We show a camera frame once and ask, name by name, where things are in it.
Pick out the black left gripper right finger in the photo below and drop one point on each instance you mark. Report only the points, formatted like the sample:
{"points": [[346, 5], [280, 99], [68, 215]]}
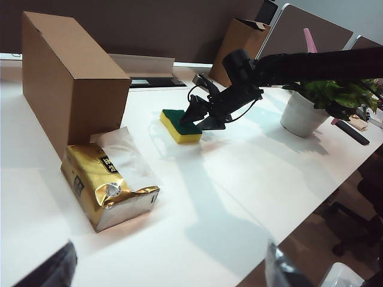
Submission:
{"points": [[281, 269]]}

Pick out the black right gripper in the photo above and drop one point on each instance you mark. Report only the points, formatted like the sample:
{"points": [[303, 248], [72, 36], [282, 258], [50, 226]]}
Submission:
{"points": [[233, 98]]}

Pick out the white-framed brown desk divider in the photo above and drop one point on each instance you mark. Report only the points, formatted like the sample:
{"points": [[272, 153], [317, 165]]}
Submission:
{"points": [[305, 21]]}

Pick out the yellow green scouring sponge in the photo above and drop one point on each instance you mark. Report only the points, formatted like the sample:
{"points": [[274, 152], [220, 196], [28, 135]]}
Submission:
{"points": [[182, 134]]}

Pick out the green leafy plant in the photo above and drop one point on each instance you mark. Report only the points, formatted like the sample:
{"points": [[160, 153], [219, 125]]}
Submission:
{"points": [[335, 92]]}

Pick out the gold tissue pack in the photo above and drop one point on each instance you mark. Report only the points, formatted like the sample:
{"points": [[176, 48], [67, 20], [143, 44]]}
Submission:
{"points": [[89, 179]]}

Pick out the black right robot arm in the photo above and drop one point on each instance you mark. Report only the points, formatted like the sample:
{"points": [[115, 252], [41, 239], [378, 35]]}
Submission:
{"points": [[299, 68]]}

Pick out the brown desk partition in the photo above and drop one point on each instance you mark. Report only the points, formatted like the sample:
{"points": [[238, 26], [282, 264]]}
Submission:
{"points": [[119, 24]]}

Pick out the pink pointed object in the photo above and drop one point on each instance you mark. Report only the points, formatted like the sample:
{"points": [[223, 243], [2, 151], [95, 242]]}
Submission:
{"points": [[309, 40]]}

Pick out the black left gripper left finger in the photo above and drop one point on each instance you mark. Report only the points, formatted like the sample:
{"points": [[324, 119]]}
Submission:
{"points": [[51, 269]]}

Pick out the black office chair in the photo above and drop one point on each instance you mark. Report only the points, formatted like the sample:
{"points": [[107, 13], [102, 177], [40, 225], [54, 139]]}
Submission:
{"points": [[353, 215]]}

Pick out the large brown cardboard box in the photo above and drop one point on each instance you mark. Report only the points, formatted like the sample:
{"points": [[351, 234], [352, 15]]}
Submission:
{"points": [[60, 74]]}

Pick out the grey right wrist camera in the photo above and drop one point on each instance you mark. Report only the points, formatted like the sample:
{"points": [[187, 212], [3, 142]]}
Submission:
{"points": [[206, 83]]}

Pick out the tall narrow cardboard box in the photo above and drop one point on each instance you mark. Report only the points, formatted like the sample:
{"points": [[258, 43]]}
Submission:
{"points": [[239, 39]]}

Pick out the white plant pot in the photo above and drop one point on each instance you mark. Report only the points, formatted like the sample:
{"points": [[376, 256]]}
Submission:
{"points": [[299, 116]]}

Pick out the white plastic container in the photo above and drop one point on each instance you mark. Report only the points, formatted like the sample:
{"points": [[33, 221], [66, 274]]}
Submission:
{"points": [[341, 278]]}

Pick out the black remote stick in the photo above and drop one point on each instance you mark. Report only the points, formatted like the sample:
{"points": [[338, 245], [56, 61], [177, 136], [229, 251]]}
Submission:
{"points": [[353, 133]]}

